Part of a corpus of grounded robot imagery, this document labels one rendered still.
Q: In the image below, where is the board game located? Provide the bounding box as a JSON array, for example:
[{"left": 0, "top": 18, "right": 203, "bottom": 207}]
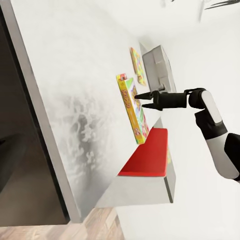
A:
[{"left": 116, "top": 74, "right": 150, "bottom": 145}]

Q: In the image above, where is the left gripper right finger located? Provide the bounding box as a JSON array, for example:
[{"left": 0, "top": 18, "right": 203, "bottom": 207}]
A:
[{"left": 224, "top": 132, "right": 240, "bottom": 173}]

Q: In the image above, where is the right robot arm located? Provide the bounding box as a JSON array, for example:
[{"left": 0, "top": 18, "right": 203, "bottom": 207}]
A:
[{"left": 134, "top": 84, "right": 240, "bottom": 183}]

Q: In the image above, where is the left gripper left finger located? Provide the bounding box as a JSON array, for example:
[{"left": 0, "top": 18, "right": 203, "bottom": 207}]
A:
[{"left": 0, "top": 133, "right": 26, "bottom": 193}]

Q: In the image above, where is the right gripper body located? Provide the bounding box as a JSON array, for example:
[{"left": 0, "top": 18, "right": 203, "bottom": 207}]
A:
[{"left": 152, "top": 90, "right": 176, "bottom": 111}]

